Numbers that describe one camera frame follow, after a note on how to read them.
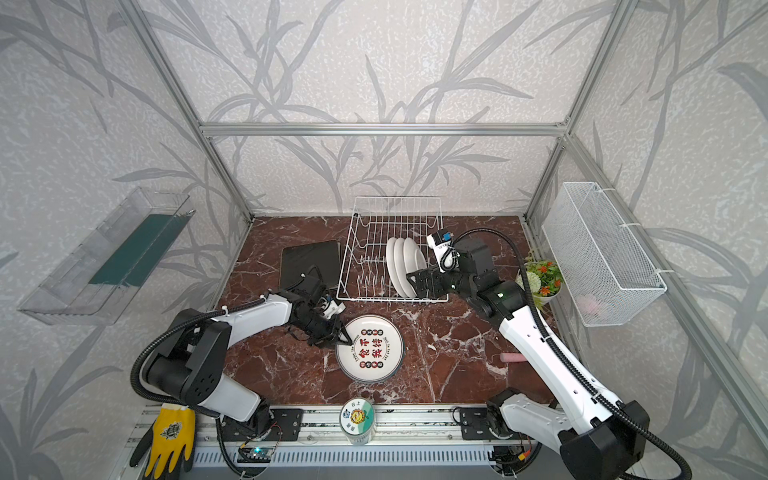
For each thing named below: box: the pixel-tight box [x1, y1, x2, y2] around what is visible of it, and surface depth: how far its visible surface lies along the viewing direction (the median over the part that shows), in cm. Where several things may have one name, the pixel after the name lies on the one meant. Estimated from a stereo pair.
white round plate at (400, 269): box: [394, 237, 416, 299], surface depth 88 cm
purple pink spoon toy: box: [500, 352, 527, 362], surface depth 84 cm
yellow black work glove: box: [130, 403, 197, 480], surface depth 71 cm
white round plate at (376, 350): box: [336, 314, 404, 384], surface depth 86 cm
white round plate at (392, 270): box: [386, 237, 409, 298], surface depth 88 cm
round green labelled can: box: [340, 398, 375, 445], surface depth 69 cm
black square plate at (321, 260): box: [280, 241, 341, 291], surface depth 107 cm
